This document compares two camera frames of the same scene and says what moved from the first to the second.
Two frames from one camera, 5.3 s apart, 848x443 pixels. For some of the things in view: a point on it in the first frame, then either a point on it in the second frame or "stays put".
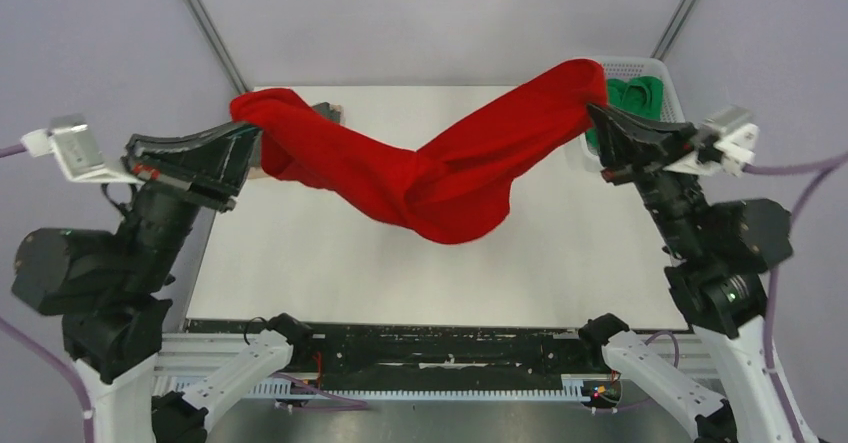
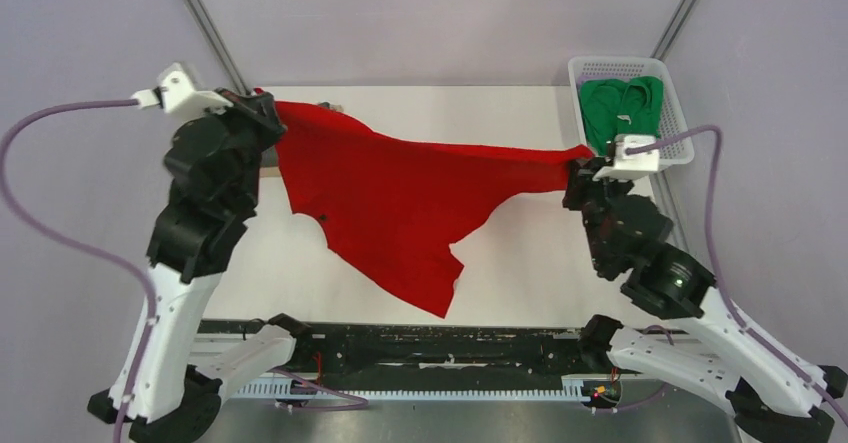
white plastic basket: (623, 67) stays put
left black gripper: (212, 163) -> (259, 109)
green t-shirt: (639, 94) stays put
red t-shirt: (459, 187) -> (394, 207)
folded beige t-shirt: (333, 110) stays put
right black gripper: (619, 134) -> (581, 180)
